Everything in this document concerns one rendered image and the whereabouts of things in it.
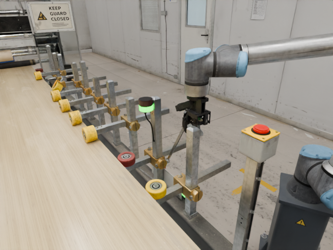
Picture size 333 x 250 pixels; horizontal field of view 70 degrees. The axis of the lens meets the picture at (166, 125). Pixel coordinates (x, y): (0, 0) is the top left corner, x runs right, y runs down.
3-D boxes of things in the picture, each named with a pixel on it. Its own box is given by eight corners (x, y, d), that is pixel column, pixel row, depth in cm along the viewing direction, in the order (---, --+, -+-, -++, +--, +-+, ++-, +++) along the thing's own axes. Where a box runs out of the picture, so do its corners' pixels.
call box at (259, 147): (253, 146, 69) (257, 122, 66) (275, 157, 64) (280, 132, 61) (237, 154, 66) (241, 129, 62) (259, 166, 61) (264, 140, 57)
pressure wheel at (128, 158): (132, 168, 119) (130, 148, 113) (139, 176, 113) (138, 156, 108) (117, 174, 114) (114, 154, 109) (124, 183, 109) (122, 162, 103)
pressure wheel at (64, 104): (66, 96, 158) (70, 104, 155) (66, 103, 164) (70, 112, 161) (57, 97, 155) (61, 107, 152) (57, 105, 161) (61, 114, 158)
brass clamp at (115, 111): (112, 108, 158) (111, 101, 155) (121, 114, 148) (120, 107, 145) (103, 110, 154) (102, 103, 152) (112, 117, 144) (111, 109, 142)
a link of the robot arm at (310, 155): (317, 168, 132) (326, 141, 124) (335, 189, 116) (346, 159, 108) (289, 167, 133) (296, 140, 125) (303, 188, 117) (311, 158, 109)
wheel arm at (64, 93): (116, 84, 204) (115, 80, 202) (118, 85, 201) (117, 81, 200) (54, 96, 178) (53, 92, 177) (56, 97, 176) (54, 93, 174)
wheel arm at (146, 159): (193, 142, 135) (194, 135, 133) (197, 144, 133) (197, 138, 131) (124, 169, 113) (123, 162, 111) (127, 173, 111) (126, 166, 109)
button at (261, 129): (258, 128, 64) (259, 122, 64) (271, 133, 61) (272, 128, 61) (249, 132, 62) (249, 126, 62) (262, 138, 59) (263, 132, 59)
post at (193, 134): (190, 218, 108) (194, 124, 87) (195, 223, 106) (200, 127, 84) (184, 222, 106) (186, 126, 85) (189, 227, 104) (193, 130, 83)
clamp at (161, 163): (152, 155, 125) (152, 146, 123) (167, 167, 115) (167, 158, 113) (143, 158, 122) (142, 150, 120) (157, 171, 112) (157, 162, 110)
